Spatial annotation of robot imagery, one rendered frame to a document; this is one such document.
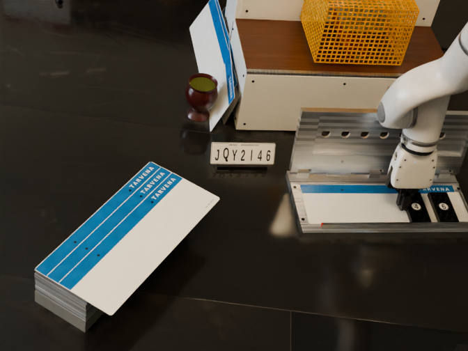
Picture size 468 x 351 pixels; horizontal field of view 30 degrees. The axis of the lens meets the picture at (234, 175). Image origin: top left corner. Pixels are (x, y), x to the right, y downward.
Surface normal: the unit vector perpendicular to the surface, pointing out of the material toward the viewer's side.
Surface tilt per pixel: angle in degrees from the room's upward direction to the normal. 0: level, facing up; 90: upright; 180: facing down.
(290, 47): 0
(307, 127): 81
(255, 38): 0
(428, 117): 76
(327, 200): 0
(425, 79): 45
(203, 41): 63
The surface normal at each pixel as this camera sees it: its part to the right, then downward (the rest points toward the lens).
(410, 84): -0.57, -0.27
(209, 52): -0.81, -0.30
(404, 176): 0.13, 0.54
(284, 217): 0.14, -0.71
